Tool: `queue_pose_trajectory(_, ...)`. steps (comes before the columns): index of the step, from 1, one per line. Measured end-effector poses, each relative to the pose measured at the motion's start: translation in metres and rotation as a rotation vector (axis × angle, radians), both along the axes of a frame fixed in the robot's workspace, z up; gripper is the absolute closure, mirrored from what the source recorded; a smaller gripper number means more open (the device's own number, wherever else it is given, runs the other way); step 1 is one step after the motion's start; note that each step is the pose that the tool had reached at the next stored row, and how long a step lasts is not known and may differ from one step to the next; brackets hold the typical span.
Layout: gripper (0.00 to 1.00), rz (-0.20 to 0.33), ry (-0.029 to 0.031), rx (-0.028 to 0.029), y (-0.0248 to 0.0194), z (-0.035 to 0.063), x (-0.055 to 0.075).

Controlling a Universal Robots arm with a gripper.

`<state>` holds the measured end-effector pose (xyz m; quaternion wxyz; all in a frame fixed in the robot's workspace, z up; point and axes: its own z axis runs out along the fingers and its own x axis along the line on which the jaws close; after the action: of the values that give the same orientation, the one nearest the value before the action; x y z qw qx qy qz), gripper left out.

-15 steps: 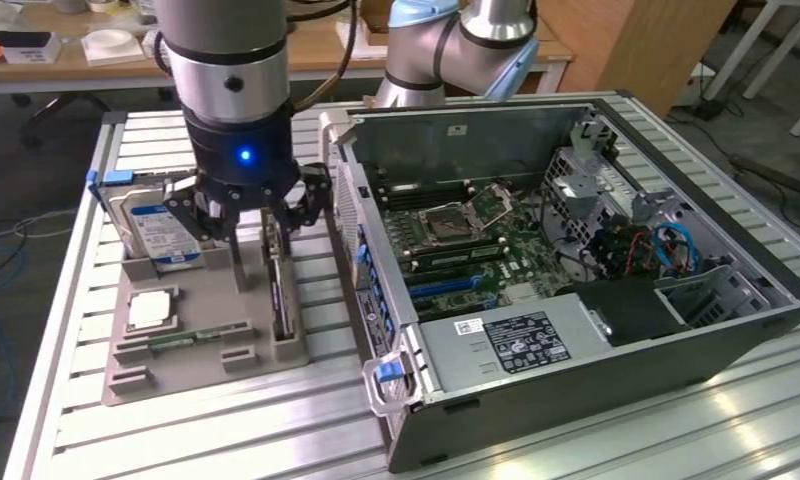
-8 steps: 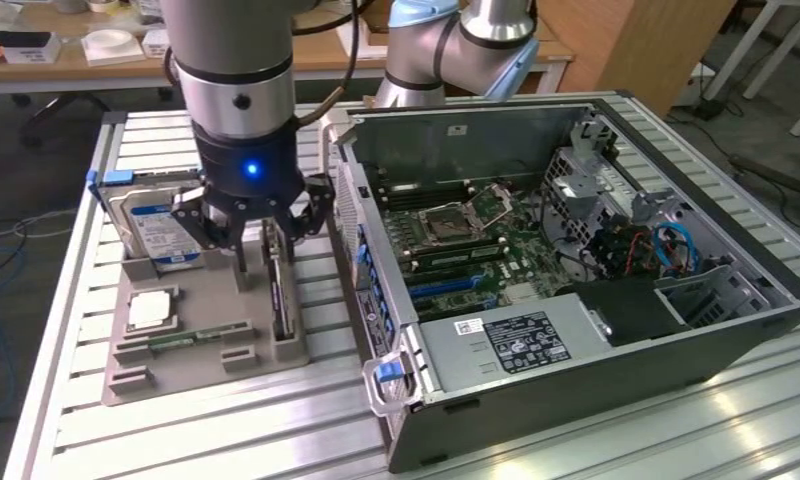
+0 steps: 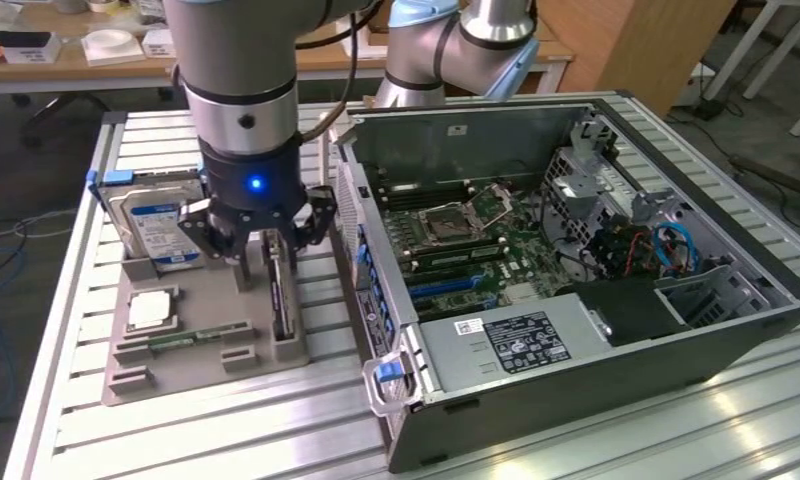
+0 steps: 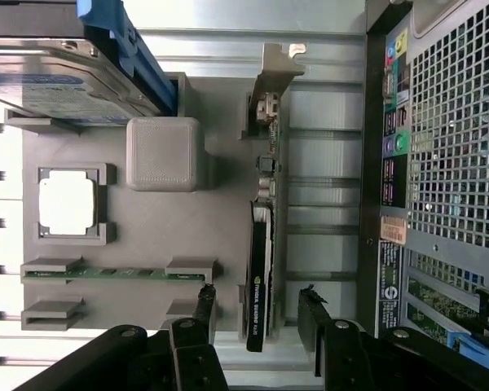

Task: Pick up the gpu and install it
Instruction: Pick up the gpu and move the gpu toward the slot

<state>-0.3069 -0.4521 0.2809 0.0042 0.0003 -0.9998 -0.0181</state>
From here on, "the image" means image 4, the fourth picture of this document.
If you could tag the blue disk caddy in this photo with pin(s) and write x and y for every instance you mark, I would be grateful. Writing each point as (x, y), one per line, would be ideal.
(146, 69)

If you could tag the black open PC case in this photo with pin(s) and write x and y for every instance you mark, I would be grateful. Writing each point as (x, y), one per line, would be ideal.
(373, 163)

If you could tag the silver CPU chip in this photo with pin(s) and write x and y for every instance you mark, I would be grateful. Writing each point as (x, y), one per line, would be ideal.
(67, 203)

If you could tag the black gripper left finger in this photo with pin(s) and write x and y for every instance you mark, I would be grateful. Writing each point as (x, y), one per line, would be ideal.
(199, 326)

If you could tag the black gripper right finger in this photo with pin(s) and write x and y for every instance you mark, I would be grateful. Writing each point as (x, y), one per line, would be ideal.
(342, 354)

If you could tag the blue case latch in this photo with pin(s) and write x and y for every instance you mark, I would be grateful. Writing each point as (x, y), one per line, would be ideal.
(477, 350)

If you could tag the grey printed parts rack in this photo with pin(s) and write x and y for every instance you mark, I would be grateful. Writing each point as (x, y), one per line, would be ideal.
(167, 228)

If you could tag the green RAM stick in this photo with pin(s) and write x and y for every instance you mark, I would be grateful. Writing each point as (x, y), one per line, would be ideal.
(118, 273)

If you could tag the silver hard disk drive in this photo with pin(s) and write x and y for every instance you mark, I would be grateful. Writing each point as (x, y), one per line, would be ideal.
(65, 89)

